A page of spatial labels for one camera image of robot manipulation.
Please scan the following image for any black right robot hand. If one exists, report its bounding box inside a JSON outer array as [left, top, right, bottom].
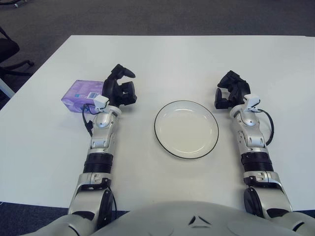
[[213, 70, 252, 110]]

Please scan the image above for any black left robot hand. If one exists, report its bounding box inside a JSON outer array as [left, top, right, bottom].
[[102, 63, 137, 108]]

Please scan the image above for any purple tissue paper pack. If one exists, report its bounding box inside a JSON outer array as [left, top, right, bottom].
[[61, 79, 104, 113]]

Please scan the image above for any white plate with black rim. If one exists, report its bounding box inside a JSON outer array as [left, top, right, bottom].
[[154, 99, 220, 161]]

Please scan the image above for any black office chair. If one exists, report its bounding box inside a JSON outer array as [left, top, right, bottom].
[[0, 24, 34, 77]]

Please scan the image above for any silver robot torso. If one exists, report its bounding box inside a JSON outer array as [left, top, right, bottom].
[[55, 200, 315, 236]]

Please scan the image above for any white left wrist mount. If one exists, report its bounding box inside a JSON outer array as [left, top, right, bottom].
[[93, 96, 110, 111]]

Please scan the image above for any white wrist mount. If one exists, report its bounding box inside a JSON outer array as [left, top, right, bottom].
[[93, 96, 110, 111], [243, 93, 261, 111]]

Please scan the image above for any white right wrist mount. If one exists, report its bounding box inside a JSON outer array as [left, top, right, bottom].
[[243, 93, 261, 111]]

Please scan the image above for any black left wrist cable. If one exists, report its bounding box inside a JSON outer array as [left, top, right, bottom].
[[81, 103, 99, 136]]

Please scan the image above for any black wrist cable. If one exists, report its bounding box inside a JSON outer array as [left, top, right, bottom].
[[81, 103, 99, 136], [255, 108, 274, 148]]

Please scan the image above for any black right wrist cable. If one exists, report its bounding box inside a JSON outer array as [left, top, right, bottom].
[[255, 108, 274, 148]]

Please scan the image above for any white desk frame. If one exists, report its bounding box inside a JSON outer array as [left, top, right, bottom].
[[0, 71, 16, 101]]

